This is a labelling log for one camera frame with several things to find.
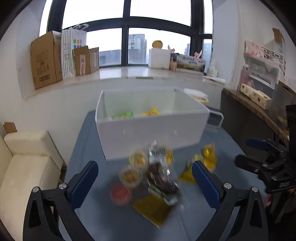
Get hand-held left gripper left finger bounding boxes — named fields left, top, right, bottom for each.
left=23, top=160, right=99, bottom=241

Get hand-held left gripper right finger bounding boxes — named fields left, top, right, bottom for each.
left=191, top=160, right=270, bottom=241

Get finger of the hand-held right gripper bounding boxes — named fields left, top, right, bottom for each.
left=234, top=154, right=267, bottom=175
left=245, top=138, right=279, bottom=152

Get small yellow snack packet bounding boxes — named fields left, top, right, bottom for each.
left=179, top=154, right=204, bottom=184

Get red jelly cup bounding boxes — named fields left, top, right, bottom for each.
left=110, top=182, right=133, bottom=205

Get dark snack packet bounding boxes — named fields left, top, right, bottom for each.
left=144, top=140, right=181, bottom=206

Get white storage box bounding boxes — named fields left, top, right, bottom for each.
left=95, top=86, right=210, bottom=161

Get printed tissue pack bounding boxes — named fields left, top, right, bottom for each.
left=240, top=83, right=272, bottom=110

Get cream sofa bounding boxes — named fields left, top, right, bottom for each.
left=0, top=130, right=63, bottom=241

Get clear plastic drawer organizer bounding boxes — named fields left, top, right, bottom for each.
left=238, top=40, right=287, bottom=93

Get white papers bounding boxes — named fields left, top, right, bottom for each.
left=202, top=75, right=226, bottom=84

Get white plastic bag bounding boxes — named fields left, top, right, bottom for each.
left=184, top=88, right=209, bottom=105

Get green snack packet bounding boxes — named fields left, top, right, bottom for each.
left=112, top=111, right=134, bottom=120

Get white bottle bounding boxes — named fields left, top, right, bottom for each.
left=206, top=59, right=218, bottom=77

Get cardboard scrap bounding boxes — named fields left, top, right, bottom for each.
left=2, top=122, right=18, bottom=134

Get pink floral packet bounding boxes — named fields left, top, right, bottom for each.
left=245, top=40, right=265, bottom=58

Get printed landscape carton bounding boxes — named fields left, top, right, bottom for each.
left=176, top=54, right=206, bottom=73

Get brown cardboard tag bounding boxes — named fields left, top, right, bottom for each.
left=272, top=28, right=285, bottom=43

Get small cardboard box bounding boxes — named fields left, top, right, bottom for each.
left=73, top=46, right=91, bottom=76
left=89, top=47, right=100, bottom=73

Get white paper bag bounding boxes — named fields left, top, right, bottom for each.
left=60, top=24, right=87, bottom=80

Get white foam box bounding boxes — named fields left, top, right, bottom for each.
left=148, top=48, right=171, bottom=69

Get large cardboard box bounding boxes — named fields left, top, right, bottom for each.
left=31, top=31, right=63, bottom=90

